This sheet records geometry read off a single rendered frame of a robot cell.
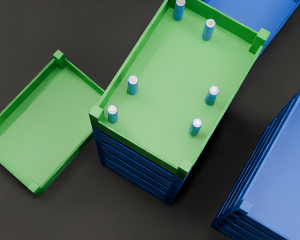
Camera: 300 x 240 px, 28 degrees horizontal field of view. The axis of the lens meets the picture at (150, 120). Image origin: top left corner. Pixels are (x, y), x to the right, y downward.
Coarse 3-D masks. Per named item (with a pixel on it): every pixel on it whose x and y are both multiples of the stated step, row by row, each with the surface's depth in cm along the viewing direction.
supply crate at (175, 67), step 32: (192, 0) 113; (160, 32) 115; (192, 32) 115; (224, 32) 116; (256, 32) 110; (128, 64) 110; (160, 64) 114; (192, 64) 114; (224, 64) 114; (128, 96) 112; (160, 96) 112; (192, 96) 112; (224, 96) 112; (128, 128) 110; (160, 128) 110; (160, 160) 104; (192, 160) 104
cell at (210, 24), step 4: (208, 20) 109; (212, 20) 109; (208, 24) 109; (212, 24) 109; (204, 28) 111; (208, 28) 109; (212, 28) 109; (204, 32) 112; (208, 32) 111; (212, 32) 112; (204, 36) 113; (208, 36) 113
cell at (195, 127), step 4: (192, 120) 104; (196, 120) 104; (200, 120) 104; (192, 124) 104; (196, 124) 104; (200, 124) 104; (192, 128) 106; (196, 128) 104; (192, 132) 108; (196, 132) 108
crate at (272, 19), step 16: (208, 0) 159; (224, 0) 161; (240, 0) 161; (256, 0) 162; (272, 0) 162; (288, 0) 162; (240, 16) 160; (256, 16) 160; (272, 16) 161; (288, 16) 155; (272, 32) 159
